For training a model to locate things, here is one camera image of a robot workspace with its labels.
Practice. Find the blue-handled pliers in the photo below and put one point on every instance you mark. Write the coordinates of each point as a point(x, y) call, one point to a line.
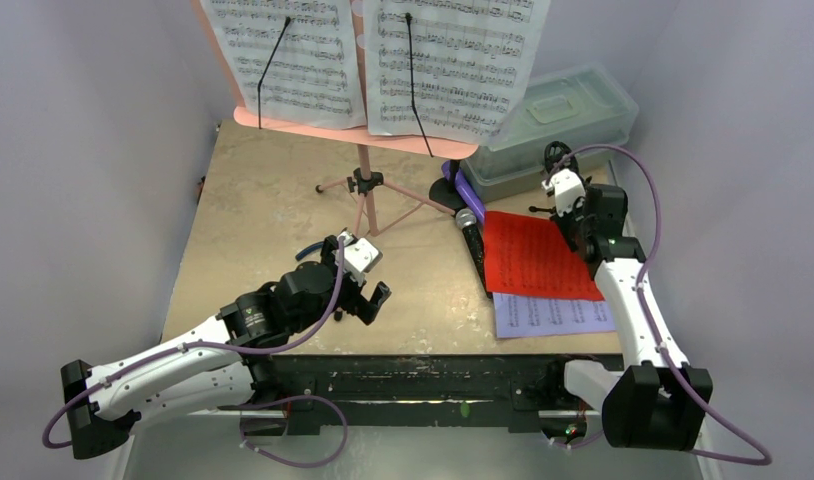
point(307, 251)

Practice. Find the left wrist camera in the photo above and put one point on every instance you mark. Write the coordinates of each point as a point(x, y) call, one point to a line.
point(360, 256)

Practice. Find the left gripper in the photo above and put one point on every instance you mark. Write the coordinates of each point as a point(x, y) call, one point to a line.
point(358, 304)

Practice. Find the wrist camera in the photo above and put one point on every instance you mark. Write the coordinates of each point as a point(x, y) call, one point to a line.
point(360, 256)
point(567, 187)

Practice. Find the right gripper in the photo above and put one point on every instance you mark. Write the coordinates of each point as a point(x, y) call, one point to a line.
point(557, 168)

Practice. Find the black tripod mic stand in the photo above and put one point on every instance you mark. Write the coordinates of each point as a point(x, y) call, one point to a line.
point(557, 156)

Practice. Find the white sheet music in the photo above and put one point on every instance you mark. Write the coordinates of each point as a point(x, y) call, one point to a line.
point(292, 61)
point(448, 69)

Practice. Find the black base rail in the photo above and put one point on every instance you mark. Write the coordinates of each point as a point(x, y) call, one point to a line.
point(522, 393)

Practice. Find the left white sheet music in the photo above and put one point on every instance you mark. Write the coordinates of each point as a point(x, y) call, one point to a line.
point(292, 61)

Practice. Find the purple microphone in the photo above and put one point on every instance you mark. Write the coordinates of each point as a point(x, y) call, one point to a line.
point(455, 180)

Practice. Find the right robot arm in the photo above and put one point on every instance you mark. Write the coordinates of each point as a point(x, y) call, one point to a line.
point(632, 318)

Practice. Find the blue sheet music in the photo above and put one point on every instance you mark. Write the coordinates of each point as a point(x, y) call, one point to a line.
point(525, 317)

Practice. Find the black round-base mic stand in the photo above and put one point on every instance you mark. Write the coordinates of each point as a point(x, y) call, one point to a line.
point(437, 194)

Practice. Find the silver condenser microphone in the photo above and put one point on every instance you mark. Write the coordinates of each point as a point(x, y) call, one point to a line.
point(468, 224)

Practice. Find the right white sheet music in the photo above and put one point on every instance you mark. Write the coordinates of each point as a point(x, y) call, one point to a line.
point(448, 69)

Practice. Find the translucent plastic storage box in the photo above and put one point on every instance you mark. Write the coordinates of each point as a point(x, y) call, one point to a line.
point(578, 106)

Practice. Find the red sheet music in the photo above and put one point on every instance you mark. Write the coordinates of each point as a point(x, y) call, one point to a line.
point(528, 256)

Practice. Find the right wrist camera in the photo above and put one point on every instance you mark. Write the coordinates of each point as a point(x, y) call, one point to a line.
point(567, 187)

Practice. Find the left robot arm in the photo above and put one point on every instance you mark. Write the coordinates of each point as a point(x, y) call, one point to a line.
point(214, 364)

